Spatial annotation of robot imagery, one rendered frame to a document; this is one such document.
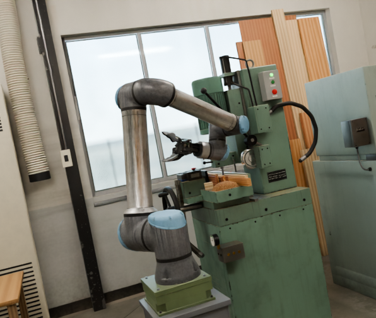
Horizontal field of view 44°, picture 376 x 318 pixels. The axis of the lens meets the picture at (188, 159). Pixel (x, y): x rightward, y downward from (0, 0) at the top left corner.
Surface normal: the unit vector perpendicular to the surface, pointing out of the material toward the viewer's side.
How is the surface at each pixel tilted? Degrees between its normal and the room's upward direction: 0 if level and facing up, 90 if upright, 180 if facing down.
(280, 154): 90
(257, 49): 87
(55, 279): 90
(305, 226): 90
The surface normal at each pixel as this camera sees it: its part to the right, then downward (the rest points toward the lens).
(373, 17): -0.93, 0.19
